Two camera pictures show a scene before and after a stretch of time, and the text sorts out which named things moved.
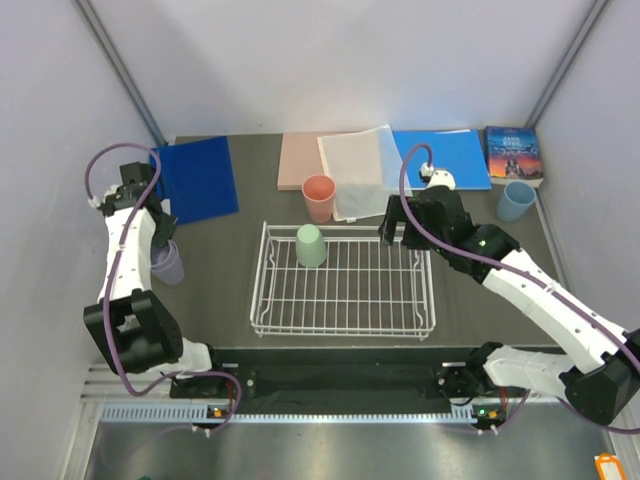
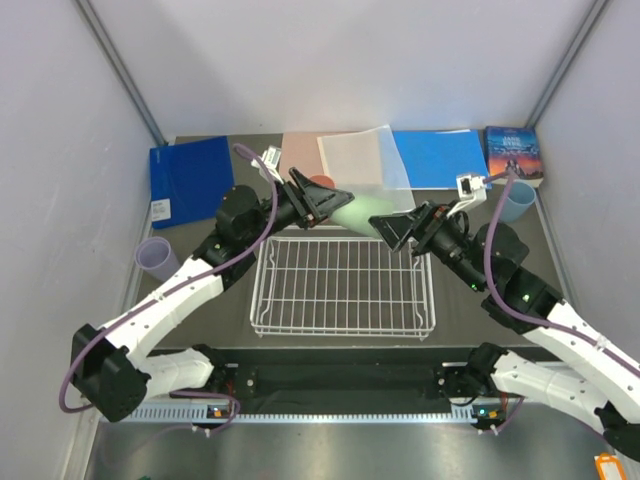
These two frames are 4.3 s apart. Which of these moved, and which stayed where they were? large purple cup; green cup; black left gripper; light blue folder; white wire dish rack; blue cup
Moved: black left gripper; green cup
Stayed: light blue folder; large purple cup; white wire dish rack; blue cup
